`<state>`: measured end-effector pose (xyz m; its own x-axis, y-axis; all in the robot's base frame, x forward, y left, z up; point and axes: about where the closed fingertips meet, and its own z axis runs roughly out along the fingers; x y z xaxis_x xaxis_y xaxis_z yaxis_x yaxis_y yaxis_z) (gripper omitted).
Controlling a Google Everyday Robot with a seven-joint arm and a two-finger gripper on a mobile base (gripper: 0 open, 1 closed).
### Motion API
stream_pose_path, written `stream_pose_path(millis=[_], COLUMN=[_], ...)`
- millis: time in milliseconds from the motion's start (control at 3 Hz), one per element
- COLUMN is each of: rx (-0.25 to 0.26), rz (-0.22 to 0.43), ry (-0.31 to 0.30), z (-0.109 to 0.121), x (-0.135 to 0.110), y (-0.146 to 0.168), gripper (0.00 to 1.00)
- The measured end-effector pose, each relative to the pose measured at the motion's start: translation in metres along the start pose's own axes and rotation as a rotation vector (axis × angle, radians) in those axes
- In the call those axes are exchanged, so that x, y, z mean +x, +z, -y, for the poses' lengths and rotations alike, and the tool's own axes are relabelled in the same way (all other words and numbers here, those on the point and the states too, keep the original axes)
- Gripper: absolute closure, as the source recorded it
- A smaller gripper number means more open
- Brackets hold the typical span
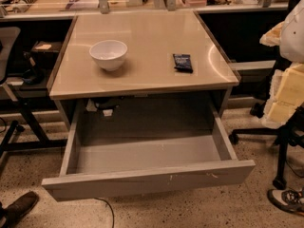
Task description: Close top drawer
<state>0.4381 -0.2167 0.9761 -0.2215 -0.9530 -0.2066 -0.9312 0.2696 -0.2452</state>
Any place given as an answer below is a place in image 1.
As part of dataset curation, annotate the grey top drawer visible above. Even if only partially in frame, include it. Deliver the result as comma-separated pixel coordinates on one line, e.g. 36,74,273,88
42,98,255,201

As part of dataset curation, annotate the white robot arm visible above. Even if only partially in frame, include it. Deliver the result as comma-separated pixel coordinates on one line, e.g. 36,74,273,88
259,0,304,63

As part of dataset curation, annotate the grey drawer cabinet with top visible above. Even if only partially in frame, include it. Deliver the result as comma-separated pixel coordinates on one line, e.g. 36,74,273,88
48,10,239,125

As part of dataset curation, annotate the dark blue snack packet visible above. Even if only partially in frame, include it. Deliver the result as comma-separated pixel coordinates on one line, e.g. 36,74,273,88
173,54,193,73

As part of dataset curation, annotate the white ceramic bowl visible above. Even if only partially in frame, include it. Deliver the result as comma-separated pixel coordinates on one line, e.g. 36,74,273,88
89,40,127,71

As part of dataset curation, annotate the black box with label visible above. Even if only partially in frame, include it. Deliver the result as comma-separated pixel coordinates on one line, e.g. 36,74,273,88
30,41,62,69

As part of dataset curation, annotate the black office chair right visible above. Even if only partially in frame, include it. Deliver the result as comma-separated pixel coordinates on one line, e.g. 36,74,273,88
229,106,304,190

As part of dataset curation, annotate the grey office chair left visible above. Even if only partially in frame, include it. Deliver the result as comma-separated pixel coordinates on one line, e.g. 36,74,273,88
0,27,20,158

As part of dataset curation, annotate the grey and black sneaker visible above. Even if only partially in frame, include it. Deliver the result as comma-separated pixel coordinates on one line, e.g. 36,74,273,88
267,189,304,216

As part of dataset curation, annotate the dark brown shoe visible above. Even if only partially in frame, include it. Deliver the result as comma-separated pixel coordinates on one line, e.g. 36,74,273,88
0,191,39,228

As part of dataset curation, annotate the black power cable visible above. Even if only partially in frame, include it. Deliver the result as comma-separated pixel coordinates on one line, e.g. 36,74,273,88
93,197,116,228

